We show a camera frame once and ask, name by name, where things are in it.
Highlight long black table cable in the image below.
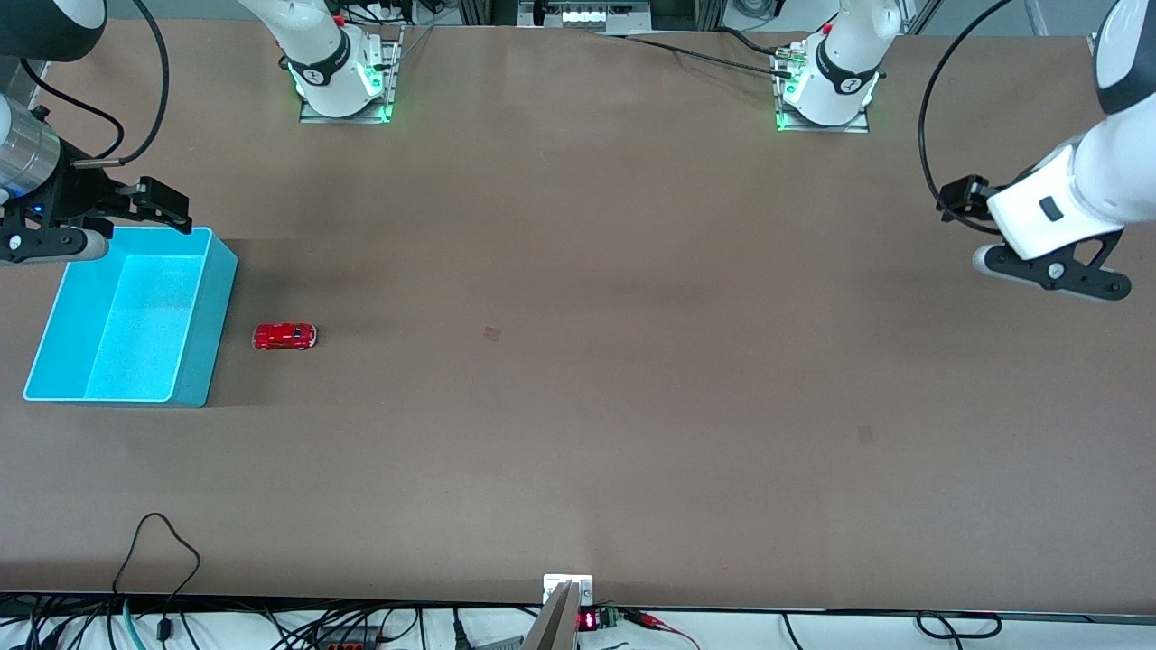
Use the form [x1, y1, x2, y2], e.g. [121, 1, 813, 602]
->
[596, 29, 797, 79]

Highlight blue plastic box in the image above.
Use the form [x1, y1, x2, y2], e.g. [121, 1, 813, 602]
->
[23, 226, 240, 409]

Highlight red beetle toy car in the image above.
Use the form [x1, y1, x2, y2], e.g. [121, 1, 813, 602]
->
[252, 322, 320, 352]

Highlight black coiled cable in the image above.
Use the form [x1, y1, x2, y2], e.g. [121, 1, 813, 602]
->
[915, 611, 1004, 640]

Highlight red clip lead wires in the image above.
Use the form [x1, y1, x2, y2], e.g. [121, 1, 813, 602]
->
[623, 608, 702, 650]

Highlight white lit rack device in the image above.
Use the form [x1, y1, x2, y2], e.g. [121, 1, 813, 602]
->
[518, 0, 653, 35]

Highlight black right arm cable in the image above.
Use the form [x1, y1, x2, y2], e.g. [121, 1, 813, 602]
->
[18, 0, 172, 172]

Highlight thin black looped cable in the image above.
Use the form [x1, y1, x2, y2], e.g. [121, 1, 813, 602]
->
[112, 512, 202, 642]

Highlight short black table cable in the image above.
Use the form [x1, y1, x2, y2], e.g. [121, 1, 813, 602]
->
[715, 25, 788, 55]

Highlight black cable bundle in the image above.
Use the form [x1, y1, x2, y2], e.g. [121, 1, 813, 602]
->
[257, 603, 427, 650]
[0, 592, 120, 650]

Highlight dark frame post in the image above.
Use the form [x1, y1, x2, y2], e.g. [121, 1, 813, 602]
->
[457, 0, 519, 27]

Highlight black orange power strip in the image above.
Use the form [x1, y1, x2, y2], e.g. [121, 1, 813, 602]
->
[312, 626, 386, 650]

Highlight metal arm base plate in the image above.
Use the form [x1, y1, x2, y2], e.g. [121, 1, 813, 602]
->
[298, 25, 404, 125]
[774, 45, 872, 135]

